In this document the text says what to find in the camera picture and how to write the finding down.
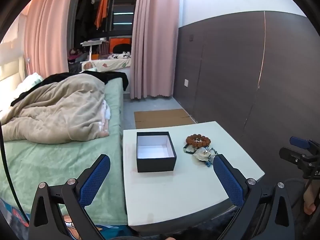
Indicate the pink and white plush fabric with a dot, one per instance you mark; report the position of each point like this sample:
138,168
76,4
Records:
105,120

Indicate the white folding laptop table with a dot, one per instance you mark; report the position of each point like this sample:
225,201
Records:
92,42

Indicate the person's right hand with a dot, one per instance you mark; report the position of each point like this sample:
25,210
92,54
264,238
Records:
310,197

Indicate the beige blanket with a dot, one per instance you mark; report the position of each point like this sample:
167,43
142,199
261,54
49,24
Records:
57,110

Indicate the bed with green sheet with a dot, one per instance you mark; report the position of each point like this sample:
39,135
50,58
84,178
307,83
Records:
62,170

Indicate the black box with white inside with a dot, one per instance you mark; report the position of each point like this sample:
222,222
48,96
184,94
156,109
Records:
155,165

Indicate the black round cushion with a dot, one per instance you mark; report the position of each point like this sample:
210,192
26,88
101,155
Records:
122,48

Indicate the cream padded headboard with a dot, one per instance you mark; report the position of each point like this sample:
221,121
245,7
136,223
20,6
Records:
10,65

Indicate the white square table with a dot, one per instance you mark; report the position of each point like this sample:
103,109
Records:
175,192

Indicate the orange hanging garment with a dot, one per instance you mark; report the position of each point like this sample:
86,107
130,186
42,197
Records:
102,10

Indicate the black clothing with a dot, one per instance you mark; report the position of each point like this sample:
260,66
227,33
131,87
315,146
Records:
112,78

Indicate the white wall socket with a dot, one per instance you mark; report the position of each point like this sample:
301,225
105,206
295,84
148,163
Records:
186,82

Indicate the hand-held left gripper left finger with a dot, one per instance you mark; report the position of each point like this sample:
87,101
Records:
95,177

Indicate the black hanging garment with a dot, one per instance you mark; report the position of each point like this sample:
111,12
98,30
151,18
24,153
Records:
83,15

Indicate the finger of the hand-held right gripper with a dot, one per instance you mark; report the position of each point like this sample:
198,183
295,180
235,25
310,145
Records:
287,153
298,142

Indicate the pink curtain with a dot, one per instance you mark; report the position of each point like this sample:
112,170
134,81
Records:
152,42
47,30

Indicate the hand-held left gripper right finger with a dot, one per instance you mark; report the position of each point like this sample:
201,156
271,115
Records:
228,180

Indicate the black and white plush toy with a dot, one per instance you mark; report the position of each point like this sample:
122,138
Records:
120,55

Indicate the flat brown cardboard sheet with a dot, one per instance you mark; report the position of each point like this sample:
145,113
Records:
162,120

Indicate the light green pillow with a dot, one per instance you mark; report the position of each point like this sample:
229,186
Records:
30,81

